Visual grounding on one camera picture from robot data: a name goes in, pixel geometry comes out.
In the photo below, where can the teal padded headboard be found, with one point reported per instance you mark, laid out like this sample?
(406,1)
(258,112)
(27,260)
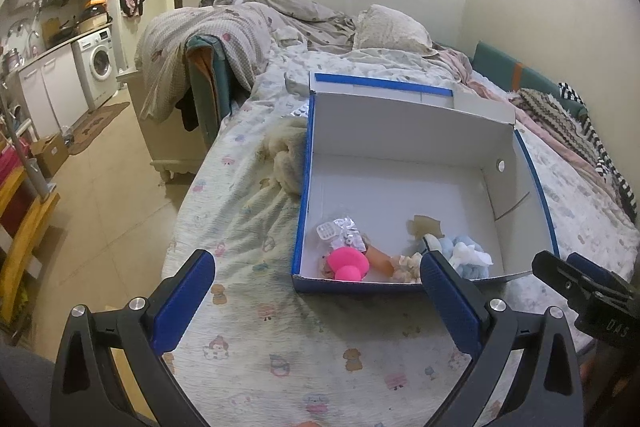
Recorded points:
(500,62)

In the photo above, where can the pink hanging clothes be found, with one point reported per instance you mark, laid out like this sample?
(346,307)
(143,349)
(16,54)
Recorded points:
(127,4)

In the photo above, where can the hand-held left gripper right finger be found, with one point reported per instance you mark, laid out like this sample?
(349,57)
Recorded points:
(447,302)

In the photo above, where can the white fluffy cloth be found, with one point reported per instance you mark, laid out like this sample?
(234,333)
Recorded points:
(471,253)

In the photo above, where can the silver blister pack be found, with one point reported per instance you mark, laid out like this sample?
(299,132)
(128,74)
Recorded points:
(301,111)

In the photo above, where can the white washing machine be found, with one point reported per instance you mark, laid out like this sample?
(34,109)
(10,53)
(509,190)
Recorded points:
(97,62)

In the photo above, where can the person's grey clothing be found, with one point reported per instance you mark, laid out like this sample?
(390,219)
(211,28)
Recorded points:
(20,387)

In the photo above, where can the brown cardboard box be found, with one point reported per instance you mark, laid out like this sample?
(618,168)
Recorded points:
(50,154)

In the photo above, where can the black and white striped cloth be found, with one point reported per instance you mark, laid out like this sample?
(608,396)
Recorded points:
(607,167)

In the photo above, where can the brown patterned duvet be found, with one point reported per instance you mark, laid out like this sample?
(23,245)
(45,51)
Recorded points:
(300,14)

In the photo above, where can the checkered duvet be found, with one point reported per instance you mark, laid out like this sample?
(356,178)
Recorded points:
(210,37)

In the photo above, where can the light blue fluffy cloth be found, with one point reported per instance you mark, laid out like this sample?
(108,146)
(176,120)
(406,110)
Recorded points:
(462,271)

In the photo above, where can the cream wooden bed frame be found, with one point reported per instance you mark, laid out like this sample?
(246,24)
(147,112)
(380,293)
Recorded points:
(170,142)

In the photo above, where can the orange soft toy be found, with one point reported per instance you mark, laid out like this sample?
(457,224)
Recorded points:
(380,257)

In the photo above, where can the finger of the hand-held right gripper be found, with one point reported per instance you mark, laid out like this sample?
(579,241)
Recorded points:
(555,272)
(597,272)

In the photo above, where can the cream fluffy cloth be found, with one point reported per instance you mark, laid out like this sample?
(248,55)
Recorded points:
(287,157)

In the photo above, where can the cream pillow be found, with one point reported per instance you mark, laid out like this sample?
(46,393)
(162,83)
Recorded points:
(390,27)

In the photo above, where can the white kitchen cabinet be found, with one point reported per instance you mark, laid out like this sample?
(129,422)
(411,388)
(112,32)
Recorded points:
(50,92)

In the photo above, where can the yellow wooden rack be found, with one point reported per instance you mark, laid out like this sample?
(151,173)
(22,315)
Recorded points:
(30,227)

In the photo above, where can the brown door mat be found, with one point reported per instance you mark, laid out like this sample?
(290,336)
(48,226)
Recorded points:
(97,127)

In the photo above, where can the blue and white cardboard box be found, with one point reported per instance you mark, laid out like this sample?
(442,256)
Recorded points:
(400,177)

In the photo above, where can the pink soft toy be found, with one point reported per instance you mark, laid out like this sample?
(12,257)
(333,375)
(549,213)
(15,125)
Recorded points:
(345,262)

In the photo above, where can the small white soft roll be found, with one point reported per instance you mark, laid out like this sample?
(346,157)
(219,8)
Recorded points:
(432,241)

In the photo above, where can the tan flat cloth piece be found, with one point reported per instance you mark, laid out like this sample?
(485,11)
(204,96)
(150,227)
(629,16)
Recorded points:
(425,226)

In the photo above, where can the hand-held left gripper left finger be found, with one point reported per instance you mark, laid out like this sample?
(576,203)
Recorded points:
(185,302)

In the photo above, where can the beige plush toy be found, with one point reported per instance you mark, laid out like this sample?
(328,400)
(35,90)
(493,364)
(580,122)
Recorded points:
(407,272)

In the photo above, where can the red bin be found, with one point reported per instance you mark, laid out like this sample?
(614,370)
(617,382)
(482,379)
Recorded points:
(10,167)

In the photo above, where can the pink blanket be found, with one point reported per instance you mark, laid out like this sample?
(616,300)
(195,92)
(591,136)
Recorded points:
(550,134)

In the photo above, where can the clear plastic packet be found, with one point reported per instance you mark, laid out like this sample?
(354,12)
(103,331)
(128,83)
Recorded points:
(342,229)

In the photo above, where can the knitted patterned blanket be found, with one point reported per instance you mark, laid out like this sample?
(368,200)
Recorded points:
(545,107)

